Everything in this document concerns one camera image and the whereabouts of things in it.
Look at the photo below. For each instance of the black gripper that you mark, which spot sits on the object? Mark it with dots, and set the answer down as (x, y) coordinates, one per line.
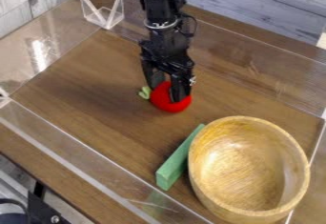
(164, 56)

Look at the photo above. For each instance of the red felt ball with leaf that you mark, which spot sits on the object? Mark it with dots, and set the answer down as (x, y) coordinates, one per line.
(160, 99)

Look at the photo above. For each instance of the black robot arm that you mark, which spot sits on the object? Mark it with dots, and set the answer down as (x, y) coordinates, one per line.
(163, 13)

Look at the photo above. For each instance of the green rectangular block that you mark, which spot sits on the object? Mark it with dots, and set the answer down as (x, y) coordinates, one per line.
(173, 166)

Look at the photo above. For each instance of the wooden bowl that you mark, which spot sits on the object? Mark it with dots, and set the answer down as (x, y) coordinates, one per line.
(248, 170)

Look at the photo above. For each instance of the clear acrylic corner bracket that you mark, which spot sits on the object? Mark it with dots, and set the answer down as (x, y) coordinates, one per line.
(102, 17)

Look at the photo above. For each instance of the clear acrylic back wall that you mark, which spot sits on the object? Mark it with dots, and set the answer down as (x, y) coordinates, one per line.
(280, 74)

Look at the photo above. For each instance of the clear acrylic wall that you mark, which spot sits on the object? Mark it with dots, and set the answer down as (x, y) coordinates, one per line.
(108, 193)
(36, 45)
(280, 74)

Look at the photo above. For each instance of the clear acrylic left wall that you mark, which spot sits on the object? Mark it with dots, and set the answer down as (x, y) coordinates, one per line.
(36, 45)

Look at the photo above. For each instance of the clear acrylic front wall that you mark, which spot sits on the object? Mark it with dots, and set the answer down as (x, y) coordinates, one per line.
(108, 193)

